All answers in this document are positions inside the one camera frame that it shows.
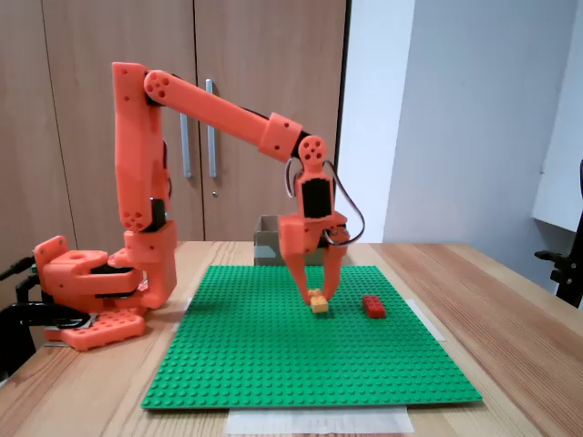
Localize black mount bracket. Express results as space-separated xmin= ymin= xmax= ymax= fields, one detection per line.
xmin=535 ymin=158 xmax=583 ymax=310

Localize silver cabinet handle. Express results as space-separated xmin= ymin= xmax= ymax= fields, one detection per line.
xmin=179 ymin=113 xmax=192 ymax=178
xmin=204 ymin=78 xmax=219 ymax=178

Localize black power cable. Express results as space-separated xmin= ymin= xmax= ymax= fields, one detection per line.
xmin=0 ymin=257 xmax=37 ymax=281

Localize red lego block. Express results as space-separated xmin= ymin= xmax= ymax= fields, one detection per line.
xmin=362 ymin=294 xmax=388 ymax=320

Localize green lego baseplate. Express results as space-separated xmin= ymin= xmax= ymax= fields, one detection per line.
xmin=140 ymin=265 xmax=484 ymax=412

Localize gripper motor cable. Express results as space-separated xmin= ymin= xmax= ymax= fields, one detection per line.
xmin=285 ymin=158 xmax=367 ymax=249

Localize brown cardboard box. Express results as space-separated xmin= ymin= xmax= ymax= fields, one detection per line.
xmin=253 ymin=214 xmax=339 ymax=268

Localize wooden cabinet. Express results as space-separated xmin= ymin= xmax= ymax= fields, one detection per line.
xmin=0 ymin=0 xmax=352 ymax=283

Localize yellow lego block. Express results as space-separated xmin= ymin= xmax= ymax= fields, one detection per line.
xmin=308 ymin=289 xmax=330 ymax=315

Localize black table clamp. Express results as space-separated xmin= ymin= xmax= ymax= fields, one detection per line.
xmin=0 ymin=300 xmax=95 ymax=383

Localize masking tape strip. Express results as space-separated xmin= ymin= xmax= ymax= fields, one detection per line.
xmin=226 ymin=406 xmax=415 ymax=436
xmin=171 ymin=298 xmax=195 ymax=333
xmin=407 ymin=298 xmax=447 ymax=342

